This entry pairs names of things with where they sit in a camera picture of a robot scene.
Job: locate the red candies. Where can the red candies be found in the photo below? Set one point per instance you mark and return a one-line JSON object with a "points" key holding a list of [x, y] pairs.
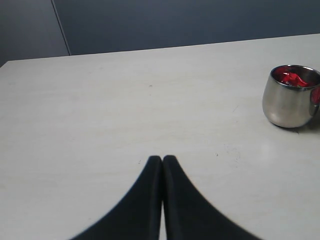
{"points": [[292, 79]]}

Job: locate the stainless steel cup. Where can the stainless steel cup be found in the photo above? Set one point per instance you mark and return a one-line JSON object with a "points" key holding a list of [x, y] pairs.
{"points": [[288, 106]]}

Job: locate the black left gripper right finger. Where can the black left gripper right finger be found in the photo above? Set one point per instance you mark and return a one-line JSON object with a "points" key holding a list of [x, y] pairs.
{"points": [[188, 215]]}

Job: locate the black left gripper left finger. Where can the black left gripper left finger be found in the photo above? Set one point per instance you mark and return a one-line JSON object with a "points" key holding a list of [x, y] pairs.
{"points": [[137, 216]]}

